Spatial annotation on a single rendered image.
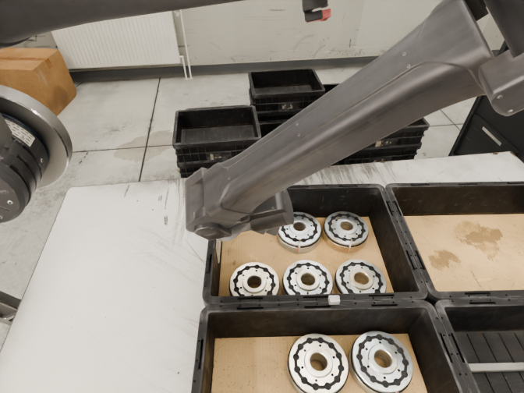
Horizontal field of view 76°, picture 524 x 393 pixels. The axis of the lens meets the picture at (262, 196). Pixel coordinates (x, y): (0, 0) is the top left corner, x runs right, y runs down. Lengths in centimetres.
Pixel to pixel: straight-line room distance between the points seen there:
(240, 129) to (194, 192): 136
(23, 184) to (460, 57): 56
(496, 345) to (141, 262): 82
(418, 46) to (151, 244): 87
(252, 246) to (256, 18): 281
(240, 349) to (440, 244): 52
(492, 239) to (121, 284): 92
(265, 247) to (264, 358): 25
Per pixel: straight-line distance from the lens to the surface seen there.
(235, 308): 60
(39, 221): 234
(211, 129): 180
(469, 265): 90
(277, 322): 64
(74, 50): 355
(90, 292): 98
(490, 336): 82
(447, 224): 96
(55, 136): 66
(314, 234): 79
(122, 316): 91
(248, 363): 67
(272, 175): 35
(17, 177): 60
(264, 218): 48
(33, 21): 21
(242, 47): 348
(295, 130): 33
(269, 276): 72
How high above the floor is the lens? 147
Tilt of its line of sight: 45 degrees down
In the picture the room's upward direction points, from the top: straight up
